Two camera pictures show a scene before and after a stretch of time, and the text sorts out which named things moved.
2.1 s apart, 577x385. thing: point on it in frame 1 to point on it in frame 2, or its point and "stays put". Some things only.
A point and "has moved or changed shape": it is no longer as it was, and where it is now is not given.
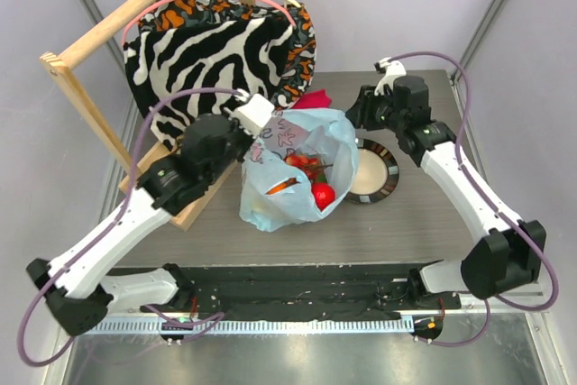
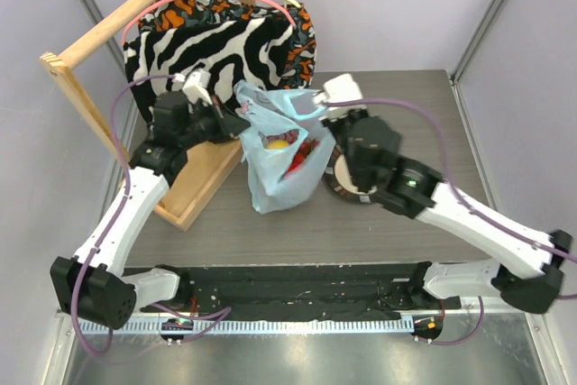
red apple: (324, 195) to (295, 164)
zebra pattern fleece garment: (245, 54) stays put
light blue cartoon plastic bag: (273, 194) has moved or changed shape
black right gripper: (361, 111) to (336, 123)
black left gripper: (248, 139) to (226, 123)
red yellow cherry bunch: (312, 166) to (307, 145)
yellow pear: (261, 206) to (278, 144)
